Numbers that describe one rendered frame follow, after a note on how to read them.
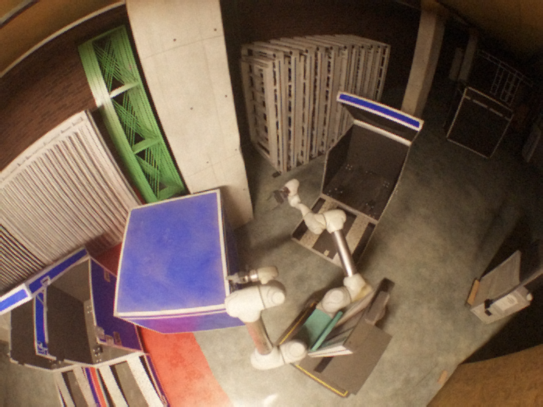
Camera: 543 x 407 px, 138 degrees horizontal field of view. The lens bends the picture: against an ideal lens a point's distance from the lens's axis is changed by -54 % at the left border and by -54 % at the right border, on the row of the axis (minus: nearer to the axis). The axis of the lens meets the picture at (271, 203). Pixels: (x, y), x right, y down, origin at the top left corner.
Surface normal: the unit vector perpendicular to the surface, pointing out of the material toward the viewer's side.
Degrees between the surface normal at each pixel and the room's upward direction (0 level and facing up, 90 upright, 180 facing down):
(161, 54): 90
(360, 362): 0
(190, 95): 90
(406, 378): 0
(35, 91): 90
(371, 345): 0
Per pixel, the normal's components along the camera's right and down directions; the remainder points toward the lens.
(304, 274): -0.05, -0.63
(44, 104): 0.54, 0.63
